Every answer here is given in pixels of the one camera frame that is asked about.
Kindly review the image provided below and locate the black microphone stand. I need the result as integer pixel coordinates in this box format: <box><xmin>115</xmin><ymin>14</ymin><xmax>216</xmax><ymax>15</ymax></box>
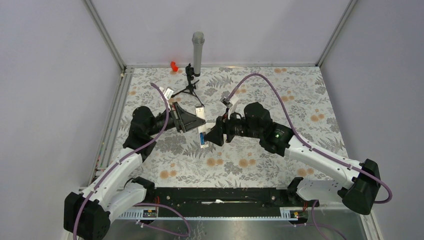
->
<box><xmin>171</xmin><ymin>63</ymin><xmax>205</xmax><ymax>107</ymax></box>

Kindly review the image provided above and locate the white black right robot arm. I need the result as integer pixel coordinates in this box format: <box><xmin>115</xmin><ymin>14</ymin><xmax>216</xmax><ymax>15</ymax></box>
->
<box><xmin>204</xmin><ymin>102</ymin><xmax>382</xmax><ymax>215</ymax></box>

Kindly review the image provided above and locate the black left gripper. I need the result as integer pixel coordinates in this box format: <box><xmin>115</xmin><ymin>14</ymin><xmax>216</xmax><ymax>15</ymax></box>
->
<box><xmin>147</xmin><ymin>101</ymin><xmax>206</xmax><ymax>136</ymax></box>

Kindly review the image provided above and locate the grey microphone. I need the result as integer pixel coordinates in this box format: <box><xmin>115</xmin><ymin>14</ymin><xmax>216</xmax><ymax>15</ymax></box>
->
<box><xmin>192</xmin><ymin>31</ymin><xmax>205</xmax><ymax>77</ymax></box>

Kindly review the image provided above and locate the slotted grey cable duct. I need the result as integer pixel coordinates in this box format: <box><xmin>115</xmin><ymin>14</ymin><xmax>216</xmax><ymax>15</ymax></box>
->
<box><xmin>117</xmin><ymin>207</ymin><xmax>308</xmax><ymax>224</ymax></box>

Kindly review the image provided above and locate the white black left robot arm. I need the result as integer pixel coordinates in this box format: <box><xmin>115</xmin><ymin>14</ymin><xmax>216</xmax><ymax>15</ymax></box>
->
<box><xmin>63</xmin><ymin>102</ymin><xmax>206</xmax><ymax>240</ymax></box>

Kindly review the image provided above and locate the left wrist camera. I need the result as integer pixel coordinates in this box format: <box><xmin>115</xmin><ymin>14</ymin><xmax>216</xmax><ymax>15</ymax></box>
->
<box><xmin>159</xmin><ymin>86</ymin><xmax>174</xmax><ymax>104</ymax></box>

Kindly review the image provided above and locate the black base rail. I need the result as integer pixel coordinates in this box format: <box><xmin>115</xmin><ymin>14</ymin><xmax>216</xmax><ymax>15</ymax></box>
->
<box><xmin>142</xmin><ymin>187</ymin><xmax>314</xmax><ymax>217</ymax></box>

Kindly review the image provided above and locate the orange plastic clip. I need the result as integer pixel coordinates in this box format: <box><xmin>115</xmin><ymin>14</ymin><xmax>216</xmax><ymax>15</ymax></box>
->
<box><xmin>170</xmin><ymin>61</ymin><xmax>179</xmax><ymax>73</ymax></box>

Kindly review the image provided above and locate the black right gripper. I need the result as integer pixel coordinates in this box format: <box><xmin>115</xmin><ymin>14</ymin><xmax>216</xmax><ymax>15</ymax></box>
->
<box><xmin>203</xmin><ymin>107</ymin><xmax>262</xmax><ymax>147</ymax></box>

